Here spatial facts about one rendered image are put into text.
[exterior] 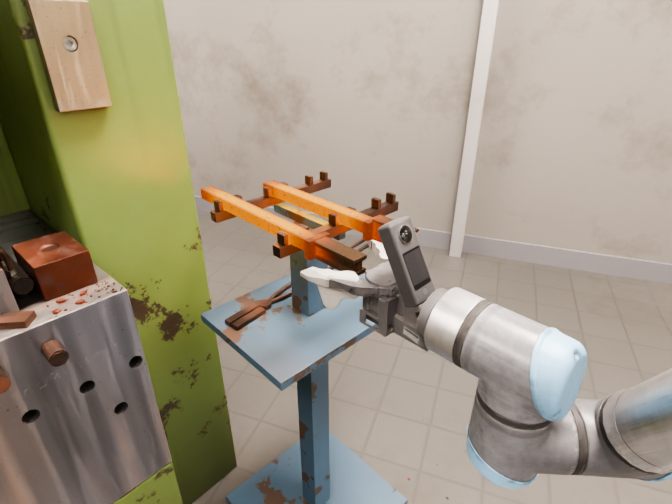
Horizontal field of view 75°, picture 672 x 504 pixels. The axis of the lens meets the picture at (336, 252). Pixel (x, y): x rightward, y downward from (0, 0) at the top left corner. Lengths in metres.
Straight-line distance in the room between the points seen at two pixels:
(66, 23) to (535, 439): 0.92
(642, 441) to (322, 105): 2.62
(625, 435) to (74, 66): 0.95
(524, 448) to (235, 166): 2.99
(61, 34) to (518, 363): 0.84
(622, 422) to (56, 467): 0.86
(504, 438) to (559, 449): 0.07
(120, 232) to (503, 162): 2.22
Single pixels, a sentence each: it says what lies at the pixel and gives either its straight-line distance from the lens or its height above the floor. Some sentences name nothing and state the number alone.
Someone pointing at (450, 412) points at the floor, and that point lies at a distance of 1.83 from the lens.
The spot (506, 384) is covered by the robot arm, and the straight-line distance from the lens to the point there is 0.53.
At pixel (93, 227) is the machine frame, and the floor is 0.96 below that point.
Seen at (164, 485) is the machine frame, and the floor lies 0.42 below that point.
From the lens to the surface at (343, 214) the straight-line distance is 0.81.
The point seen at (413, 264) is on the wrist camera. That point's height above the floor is 1.04.
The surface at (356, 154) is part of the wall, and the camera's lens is 2.91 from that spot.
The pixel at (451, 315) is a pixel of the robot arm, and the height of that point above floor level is 1.01.
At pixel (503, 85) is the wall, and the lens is 2.69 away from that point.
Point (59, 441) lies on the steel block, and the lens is 0.94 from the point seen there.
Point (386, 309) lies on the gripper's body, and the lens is 0.60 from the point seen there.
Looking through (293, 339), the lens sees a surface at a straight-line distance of 0.93.
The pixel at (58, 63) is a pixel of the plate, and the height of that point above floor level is 1.26.
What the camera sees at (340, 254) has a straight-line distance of 0.66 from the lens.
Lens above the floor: 1.32
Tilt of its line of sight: 28 degrees down
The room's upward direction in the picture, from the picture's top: straight up
